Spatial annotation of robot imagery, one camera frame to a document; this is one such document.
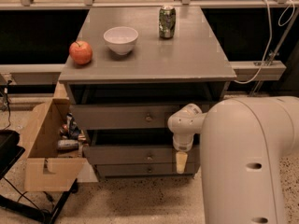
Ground white bowl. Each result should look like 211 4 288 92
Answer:
103 26 138 55

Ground grey top drawer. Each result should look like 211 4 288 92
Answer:
70 104 184 130

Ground white cable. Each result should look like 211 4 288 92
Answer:
233 0 295 85

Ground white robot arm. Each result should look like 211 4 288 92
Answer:
167 96 299 224

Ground red apple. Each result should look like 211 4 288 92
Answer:
69 41 93 65

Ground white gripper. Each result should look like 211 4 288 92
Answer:
173 134 193 174

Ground can in box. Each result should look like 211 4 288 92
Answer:
57 140 78 150

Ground cardboard box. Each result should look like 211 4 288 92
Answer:
21 98 86 192

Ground green soda can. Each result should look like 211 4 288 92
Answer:
159 5 176 39

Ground black stand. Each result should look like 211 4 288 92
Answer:
0 129 78 224

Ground dark bottle in box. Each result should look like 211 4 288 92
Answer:
66 113 81 140

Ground black floor cable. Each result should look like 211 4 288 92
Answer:
2 79 13 131

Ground grey drawer cabinet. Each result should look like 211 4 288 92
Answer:
58 6 237 179

